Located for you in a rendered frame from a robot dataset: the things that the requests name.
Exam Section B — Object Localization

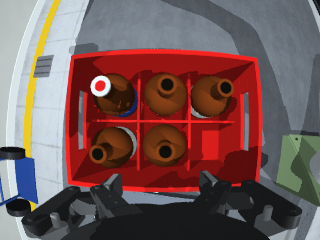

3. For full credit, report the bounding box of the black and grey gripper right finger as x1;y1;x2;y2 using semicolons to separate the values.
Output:
179;170;302;240

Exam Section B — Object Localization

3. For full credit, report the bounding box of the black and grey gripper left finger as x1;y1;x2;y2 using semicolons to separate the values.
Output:
21;174;143;240

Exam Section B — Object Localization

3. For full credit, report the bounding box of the red plastic bottle crate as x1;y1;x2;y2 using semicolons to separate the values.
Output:
65;49;262;192

